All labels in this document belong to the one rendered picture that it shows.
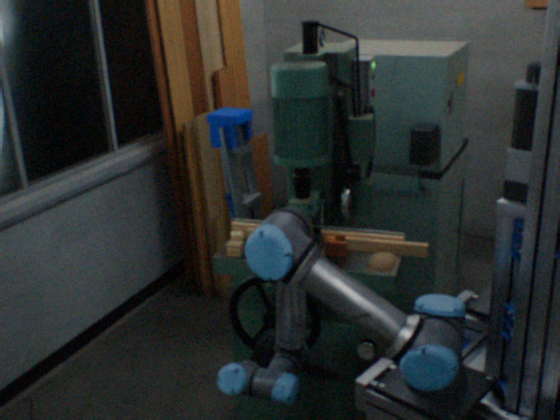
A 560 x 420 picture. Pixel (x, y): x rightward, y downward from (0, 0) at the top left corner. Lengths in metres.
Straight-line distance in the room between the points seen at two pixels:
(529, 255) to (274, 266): 0.59
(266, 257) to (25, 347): 1.97
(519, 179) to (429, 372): 0.51
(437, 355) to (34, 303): 2.16
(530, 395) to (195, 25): 2.73
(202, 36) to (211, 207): 0.96
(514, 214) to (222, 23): 2.68
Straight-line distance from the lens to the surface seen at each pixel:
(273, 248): 1.43
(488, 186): 4.49
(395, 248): 2.17
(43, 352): 3.33
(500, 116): 4.36
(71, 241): 3.30
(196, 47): 3.81
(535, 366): 1.74
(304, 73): 1.99
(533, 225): 1.59
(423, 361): 1.46
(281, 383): 1.67
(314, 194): 2.21
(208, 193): 3.63
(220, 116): 3.00
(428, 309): 1.57
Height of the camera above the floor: 1.82
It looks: 21 degrees down
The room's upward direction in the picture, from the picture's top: 2 degrees counter-clockwise
